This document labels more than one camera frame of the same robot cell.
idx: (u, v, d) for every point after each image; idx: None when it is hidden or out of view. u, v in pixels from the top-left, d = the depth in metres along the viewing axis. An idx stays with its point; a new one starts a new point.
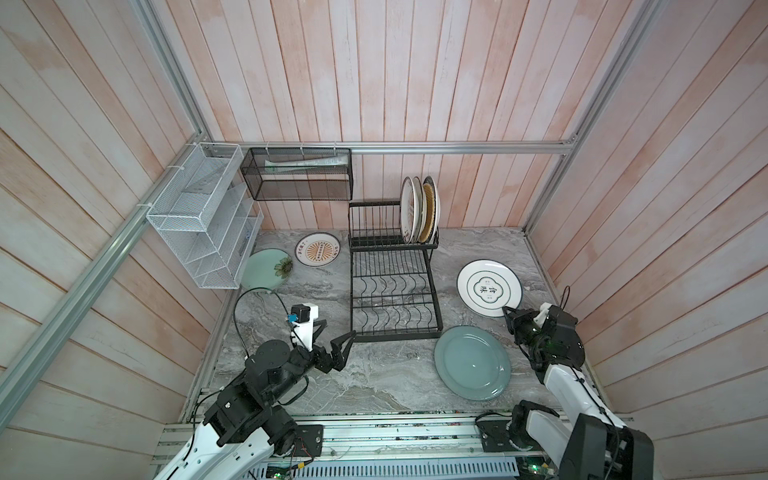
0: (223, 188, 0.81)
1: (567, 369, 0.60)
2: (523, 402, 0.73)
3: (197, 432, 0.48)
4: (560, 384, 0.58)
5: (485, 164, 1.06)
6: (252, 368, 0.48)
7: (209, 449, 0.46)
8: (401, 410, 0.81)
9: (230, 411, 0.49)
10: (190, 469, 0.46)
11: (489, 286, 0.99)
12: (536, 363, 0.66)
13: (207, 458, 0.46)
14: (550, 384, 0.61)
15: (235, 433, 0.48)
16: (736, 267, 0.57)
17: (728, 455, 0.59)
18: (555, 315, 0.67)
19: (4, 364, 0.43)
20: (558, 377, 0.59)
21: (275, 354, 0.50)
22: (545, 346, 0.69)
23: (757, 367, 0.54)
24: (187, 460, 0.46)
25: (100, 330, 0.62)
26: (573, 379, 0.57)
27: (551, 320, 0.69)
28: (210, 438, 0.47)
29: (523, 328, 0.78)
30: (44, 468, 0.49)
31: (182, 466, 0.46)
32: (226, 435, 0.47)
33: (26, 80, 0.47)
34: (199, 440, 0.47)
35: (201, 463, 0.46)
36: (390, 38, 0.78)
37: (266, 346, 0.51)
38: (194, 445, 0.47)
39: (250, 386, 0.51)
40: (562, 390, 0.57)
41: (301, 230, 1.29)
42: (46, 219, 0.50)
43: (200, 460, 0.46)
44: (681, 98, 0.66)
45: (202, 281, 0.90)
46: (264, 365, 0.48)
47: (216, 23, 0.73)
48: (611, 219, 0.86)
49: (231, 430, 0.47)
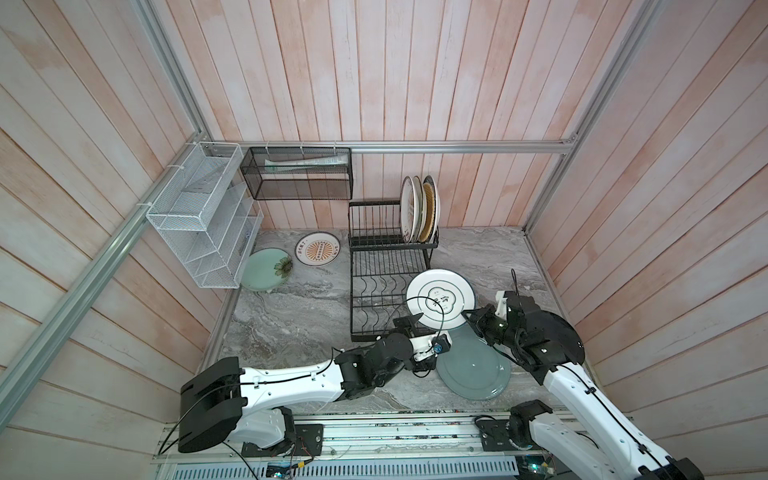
0: (222, 186, 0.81)
1: (571, 377, 0.54)
2: (518, 411, 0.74)
3: (330, 362, 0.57)
4: (573, 400, 0.52)
5: (485, 163, 1.06)
6: (379, 348, 0.54)
7: (335, 384, 0.53)
8: (401, 409, 0.81)
9: (351, 369, 0.57)
10: (313, 385, 0.50)
11: (439, 295, 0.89)
12: (528, 363, 0.58)
13: (329, 389, 0.52)
14: (555, 392, 0.55)
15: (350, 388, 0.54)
16: (737, 267, 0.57)
17: (728, 454, 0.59)
18: (520, 305, 0.62)
19: (3, 364, 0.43)
20: (568, 391, 0.52)
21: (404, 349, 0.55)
22: (523, 340, 0.62)
23: (756, 367, 0.54)
24: (316, 378, 0.51)
25: (100, 330, 0.62)
26: (583, 390, 0.51)
27: (518, 311, 0.62)
28: (339, 376, 0.54)
29: (489, 325, 0.72)
30: (44, 469, 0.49)
31: (311, 378, 0.51)
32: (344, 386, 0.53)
33: (26, 80, 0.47)
34: (331, 370, 0.54)
35: (324, 389, 0.51)
36: (390, 37, 0.78)
37: (396, 335, 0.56)
38: (324, 370, 0.53)
39: (369, 361, 0.57)
40: (580, 410, 0.51)
41: (300, 230, 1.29)
42: (46, 218, 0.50)
43: (324, 386, 0.51)
44: (681, 97, 0.66)
45: (202, 281, 0.90)
46: (390, 353, 0.54)
47: (216, 22, 0.73)
48: (611, 218, 0.87)
49: (351, 383, 0.54)
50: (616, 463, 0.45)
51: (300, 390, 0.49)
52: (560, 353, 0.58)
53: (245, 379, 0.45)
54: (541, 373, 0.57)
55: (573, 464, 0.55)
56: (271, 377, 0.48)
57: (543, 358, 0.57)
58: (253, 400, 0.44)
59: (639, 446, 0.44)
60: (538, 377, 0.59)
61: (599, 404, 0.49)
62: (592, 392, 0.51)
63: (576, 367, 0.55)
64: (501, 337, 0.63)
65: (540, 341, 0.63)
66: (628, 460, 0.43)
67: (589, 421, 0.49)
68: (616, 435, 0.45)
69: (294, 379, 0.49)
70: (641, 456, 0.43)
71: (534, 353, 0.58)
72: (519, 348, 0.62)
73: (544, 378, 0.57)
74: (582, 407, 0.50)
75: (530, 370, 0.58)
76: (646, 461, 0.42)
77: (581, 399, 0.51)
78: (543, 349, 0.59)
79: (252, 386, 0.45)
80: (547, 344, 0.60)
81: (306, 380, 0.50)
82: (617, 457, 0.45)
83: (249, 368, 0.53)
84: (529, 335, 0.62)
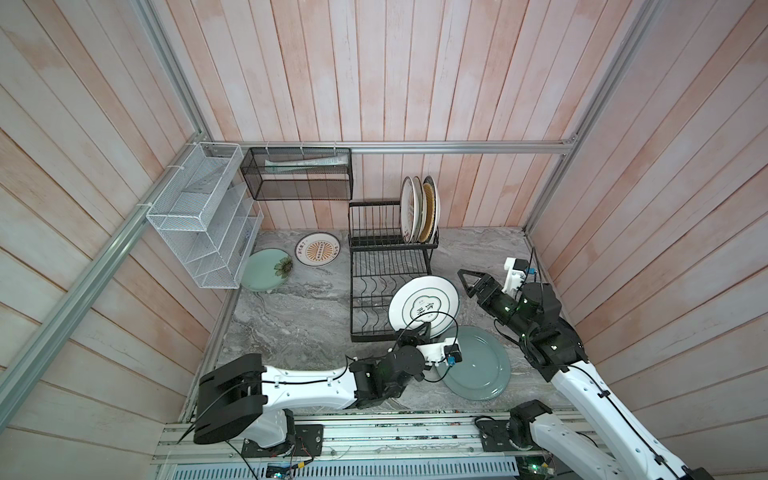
0: (223, 188, 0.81)
1: (585, 379, 0.50)
2: (518, 412, 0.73)
3: (345, 369, 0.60)
4: (585, 404, 0.49)
5: (485, 164, 1.06)
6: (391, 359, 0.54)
7: (349, 392, 0.53)
8: (401, 409, 0.81)
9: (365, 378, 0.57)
10: (328, 391, 0.51)
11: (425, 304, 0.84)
12: (536, 361, 0.55)
13: (344, 395, 0.52)
14: (566, 392, 0.52)
15: (362, 398, 0.54)
16: (736, 267, 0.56)
17: (728, 455, 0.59)
18: (541, 300, 0.54)
19: (4, 364, 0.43)
20: (580, 393, 0.50)
21: (414, 363, 0.54)
22: (536, 337, 0.58)
23: (755, 368, 0.54)
24: (334, 383, 0.52)
25: (100, 330, 0.62)
26: (596, 394, 0.49)
27: (535, 306, 0.55)
28: (351, 386, 0.54)
29: (494, 304, 0.65)
30: (44, 469, 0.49)
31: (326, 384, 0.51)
32: (356, 395, 0.54)
33: (26, 80, 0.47)
34: (346, 378, 0.55)
35: (338, 395, 0.52)
36: (390, 38, 0.78)
37: (408, 348, 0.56)
38: (339, 377, 0.54)
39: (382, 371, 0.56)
40: (592, 414, 0.48)
41: (301, 230, 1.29)
42: (46, 218, 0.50)
43: (339, 392, 0.52)
44: (681, 97, 0.66)
45: (202, 281, 0.90)
46: (400, 364, 0.53)
47: (217, 23, 0.73)
48: (611, 219, 0.86)
49: (364, 393, 0.55)
50: (629, 470, 0.43)
51: (318, 394, 0.49)
52: (572, 351, 0.54)
53: (267, 377, 0.46)
54: (549, 371, 0.54)
55: (577, 467, 0.55)
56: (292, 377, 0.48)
57: (553, 357, 0.54)
58: (274, 399, 0.44)
59: (655, 456, 0.42)
60: (546, 374, 0.55)
61: (613, 410, 0.47)
62: (605, 395, 0.48)
63: (587, 367, 0.52)
64: (506, 320, 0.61)
65: (550, 336, 0.60)
66: (644, 470, 0.41)
67: (602, 426, 0.47)
68: (632, 444, 0.44)
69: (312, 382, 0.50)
70: (657, 467, 0.41)
71: (543, 350, 0.55)
72: (529, 345, 0.57)
73: (553, 377, 0.54)
74: (595, 410, 0.48)
75: (537, 368, 0.55)
76: (662, 472, 0.41)
77: (595, 403, 0.48)
78: (552, 347, 0.55)
79: (274, 385, 0.46)
80: (557, 340, 0.56)
81: (322, 385, 0.51)
82: (631, 465, 0.43)
83: (271, 367, 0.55)
84: (541, 331, 0.56)
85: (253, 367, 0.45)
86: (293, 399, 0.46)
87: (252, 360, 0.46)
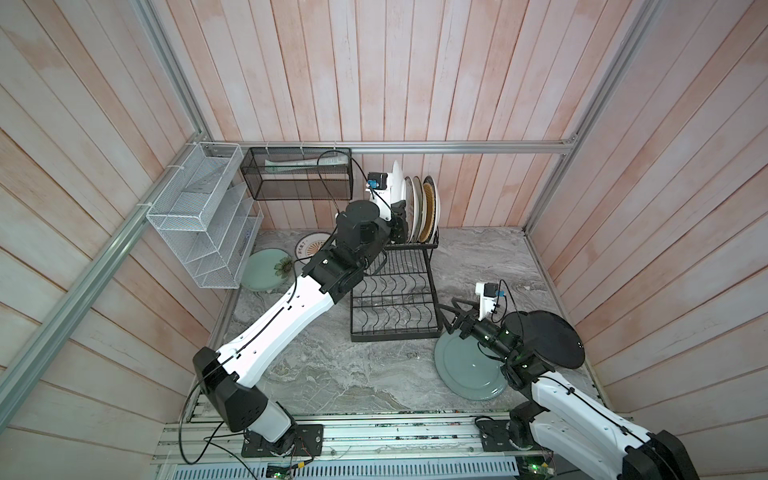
0: (223, 188, 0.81)
1: (552, 383, 0.58)
2: (518, 414, 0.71)
3: (298, 280, 0.48)
4: (561, 407, 0.55)
5: (485, 164, 1.06)
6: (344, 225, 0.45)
7: (316, 299, 0.46)
8: (401, 409, 0.81)
9: (324, 269, 0.48)
10: (294, 313, 0.45)
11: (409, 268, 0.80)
12: (514, 382, 0.63)
13: (311, 302, 0.46)
14: (544, 404, 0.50)
15: (333, 287, 0.47)
16: (736, 267, 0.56)
17: (728, 455, 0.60)
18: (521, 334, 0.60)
19: (3, 364, 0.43)
20: (551, 397, 0.57)
21: (364, 213, 0.46)
22: (515, 363, 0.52)
23: (755, 367, 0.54)
24: (292, 304, 0.45)
25: (100, 330, 0.62)
26: (565, 393, 0.55)
27: (516, 339, 0.61)
28: (315, 289, 0.46)
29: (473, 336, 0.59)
30: (45, 469, 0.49)
31: (288, 308, 0.45)
32: (326, 289, 0.46)
33: (28, 81, 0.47)
34: (304, 288, 0.47)
35: (306, 308, 0.45)
36: (390, 38, 0.78)
37: (354, 205, 0.48)
38: (296, 293, 0.46)
39: (341, 248, 0.50)
40: (567, 414, 0.54)
41: (301, 230, 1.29)
42: (46, 218, 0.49)
43: (306, 304, 0.45)
44: (681, 97, 0.66)
45: (202, 281, 0.90)
46: (355, 219, 0.45)
47: (216, 22, 0.73)
48: (610, 218, 0.87)
49: (331, 283, 0.47)
50: (611, 457, 0.47)
51: (284, 329, 0.44)
52: (539, 365, 0.63)
53: (224, 356, 0.42)
54: (527, 389, 0.62)
55: (582, 464, 0.54)
56: (248, 338, 0.43)
57: (525, 374, 0.62)
58: (247, 364, 0.41)
59: (621, 428, 0.47)
60: (525, 393, 0.63)
61: (583, 403, 0.53)
62: (573, 391, 0.55)
63: (556, 374, 0.60)
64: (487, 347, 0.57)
65: (525, 359, 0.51)
66: (615, 444, 0.45)
67: (578, 421, 0.52)
68: (600, 424, 0.49)
69: (274, 319, 0.44)
70: (625, 437, 0.46)
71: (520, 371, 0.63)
72: (509, 368, 0.64)
73: (531, 393, 0.61)
74: (567, 407, 0.54)
75: (517, 388, 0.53)
76: (630, 441, 0.45)
77: (566, 401, 0.54)
78: (524, 366, 0.64)
79: (235, 357, 0.42)
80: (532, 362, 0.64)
81: (282, 315, 0.44)
82: (607, 447, 0.47)
83: (222, 347, 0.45)
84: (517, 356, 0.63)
85: (203, 365, 0.41)
86: (264, 351, 0.43)
87: (199, 361, 0.42)
